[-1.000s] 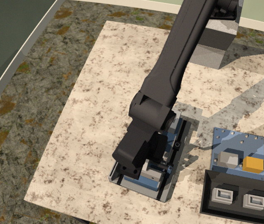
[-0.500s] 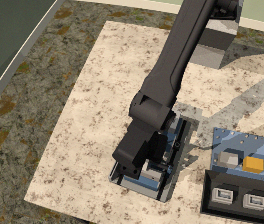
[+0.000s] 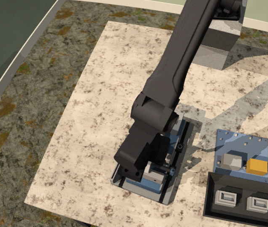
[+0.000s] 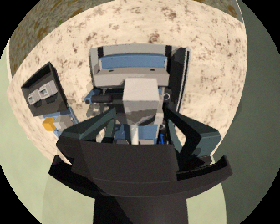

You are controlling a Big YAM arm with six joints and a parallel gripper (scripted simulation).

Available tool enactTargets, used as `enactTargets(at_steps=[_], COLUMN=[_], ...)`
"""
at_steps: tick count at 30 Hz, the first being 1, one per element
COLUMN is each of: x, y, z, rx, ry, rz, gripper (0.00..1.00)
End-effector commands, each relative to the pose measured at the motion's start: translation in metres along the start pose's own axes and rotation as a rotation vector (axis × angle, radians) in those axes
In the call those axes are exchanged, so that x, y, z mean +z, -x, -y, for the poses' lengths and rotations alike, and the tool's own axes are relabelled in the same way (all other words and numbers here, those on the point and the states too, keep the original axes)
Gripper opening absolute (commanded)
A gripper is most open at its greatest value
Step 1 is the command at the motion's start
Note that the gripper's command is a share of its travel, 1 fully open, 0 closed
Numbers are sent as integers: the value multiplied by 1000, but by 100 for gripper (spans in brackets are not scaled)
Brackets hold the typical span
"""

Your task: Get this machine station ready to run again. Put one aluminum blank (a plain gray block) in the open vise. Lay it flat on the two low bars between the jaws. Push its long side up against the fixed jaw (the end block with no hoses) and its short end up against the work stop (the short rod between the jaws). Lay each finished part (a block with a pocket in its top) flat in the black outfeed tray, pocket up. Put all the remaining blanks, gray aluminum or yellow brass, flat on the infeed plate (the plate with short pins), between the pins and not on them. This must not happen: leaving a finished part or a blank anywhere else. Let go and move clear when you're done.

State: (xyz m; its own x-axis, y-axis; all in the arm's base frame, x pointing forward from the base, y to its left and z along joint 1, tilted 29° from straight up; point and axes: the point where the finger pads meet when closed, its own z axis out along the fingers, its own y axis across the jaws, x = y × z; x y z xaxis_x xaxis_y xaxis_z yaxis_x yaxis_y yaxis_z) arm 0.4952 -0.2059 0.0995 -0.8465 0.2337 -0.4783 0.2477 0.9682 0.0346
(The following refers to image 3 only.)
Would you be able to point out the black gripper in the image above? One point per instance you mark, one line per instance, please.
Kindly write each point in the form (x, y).
(164, 147)

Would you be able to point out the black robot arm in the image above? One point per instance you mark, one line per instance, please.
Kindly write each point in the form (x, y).
(153, 109)

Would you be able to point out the yellow brass block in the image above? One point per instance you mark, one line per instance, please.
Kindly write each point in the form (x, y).
(257, 167)

